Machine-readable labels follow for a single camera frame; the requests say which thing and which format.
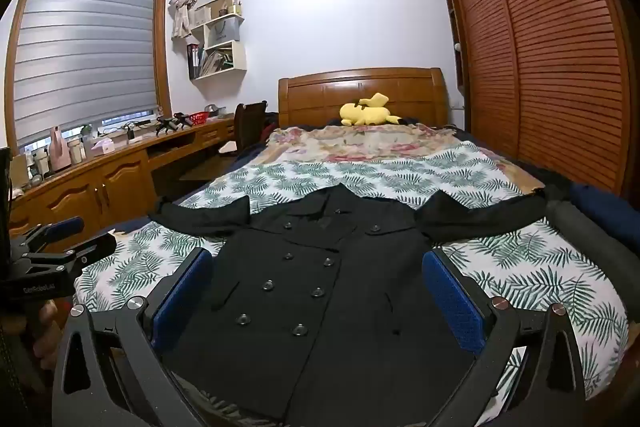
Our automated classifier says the dark wooden chair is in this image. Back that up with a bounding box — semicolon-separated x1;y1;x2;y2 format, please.
220;102;268;158

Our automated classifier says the navy folded cloth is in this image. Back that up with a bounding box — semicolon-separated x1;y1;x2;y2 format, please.
570;182;640;248

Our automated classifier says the wooden louvred wardrobe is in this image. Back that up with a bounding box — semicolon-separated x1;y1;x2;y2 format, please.
431;0;636;208

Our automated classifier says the tied beige curtain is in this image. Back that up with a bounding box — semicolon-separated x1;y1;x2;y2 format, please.
170;0;208;40

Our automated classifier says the leaf print bed cover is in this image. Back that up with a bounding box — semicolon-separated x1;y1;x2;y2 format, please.
74;141;630;413

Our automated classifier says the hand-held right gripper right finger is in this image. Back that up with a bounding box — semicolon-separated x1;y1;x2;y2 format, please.
421;248;588;427

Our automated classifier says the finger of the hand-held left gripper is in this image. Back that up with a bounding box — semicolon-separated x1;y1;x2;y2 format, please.
20;234;117;280
9;216;84;258

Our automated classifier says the pink bottle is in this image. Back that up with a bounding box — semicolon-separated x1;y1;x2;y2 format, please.
50;127;72;172

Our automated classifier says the grey window blind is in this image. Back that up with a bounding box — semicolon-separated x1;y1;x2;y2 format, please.
12;0;161;148

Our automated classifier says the white paper bag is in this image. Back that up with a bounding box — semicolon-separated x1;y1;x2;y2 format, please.
205;18;242;48

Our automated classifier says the floral blanket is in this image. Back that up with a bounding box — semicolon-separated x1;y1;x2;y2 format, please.
240;124;546;198

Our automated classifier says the white wall shelf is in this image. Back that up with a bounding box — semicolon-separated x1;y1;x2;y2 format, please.
187;0;248;81

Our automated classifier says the wooden desk with cabinets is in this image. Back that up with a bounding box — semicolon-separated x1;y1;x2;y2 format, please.
7;114;238;253

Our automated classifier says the person's left hand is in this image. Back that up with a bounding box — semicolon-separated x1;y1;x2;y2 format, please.
31;301;63;370

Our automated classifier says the wooden window frame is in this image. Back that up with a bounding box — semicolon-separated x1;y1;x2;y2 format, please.
5;0;173;158

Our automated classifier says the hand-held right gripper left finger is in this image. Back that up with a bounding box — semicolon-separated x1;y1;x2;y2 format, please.
52;248;215;427

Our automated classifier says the black coat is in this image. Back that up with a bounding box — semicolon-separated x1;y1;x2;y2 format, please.
148;183;571;423

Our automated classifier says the yellow plush toy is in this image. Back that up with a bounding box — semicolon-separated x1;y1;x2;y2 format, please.
339;92;401;128

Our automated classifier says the stack of books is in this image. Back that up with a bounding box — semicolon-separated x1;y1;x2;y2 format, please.
200;49;233;76

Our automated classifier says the wooden bed headboard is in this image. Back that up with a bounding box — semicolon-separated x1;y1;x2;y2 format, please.
278;67;447;130

